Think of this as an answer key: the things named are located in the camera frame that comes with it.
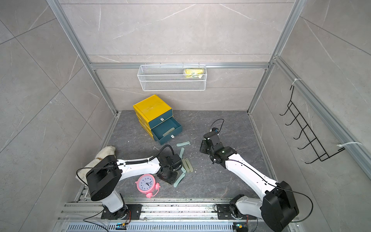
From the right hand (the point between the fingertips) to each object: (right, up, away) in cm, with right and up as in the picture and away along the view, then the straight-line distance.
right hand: (204, 144), depth 84 cm
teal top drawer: (-24, +18, +7) cm, 31 cm away
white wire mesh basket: (-21, +45, +17) cm, 53 cm away
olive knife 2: (-9, -15, +6) cm, 18 cm away
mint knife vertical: (-15, -7, +12) cm, 20 cm away
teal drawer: (-25, +8, +13) cm, 29 cm away
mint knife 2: (-16, -22, -1) cm, 27 cm away
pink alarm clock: (-34, -22, -3) cm, 40 cm away
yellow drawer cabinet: (-36, +22, +9) cm, 43 cm away
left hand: (-18, -21, +1) cm, 28 cm away
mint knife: (-13, -2, +17) cm, 22 cm away
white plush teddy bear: (-67, -15, -8) cm, 69 cm away
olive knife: (-24, +6, +12) cm, 28 cm away
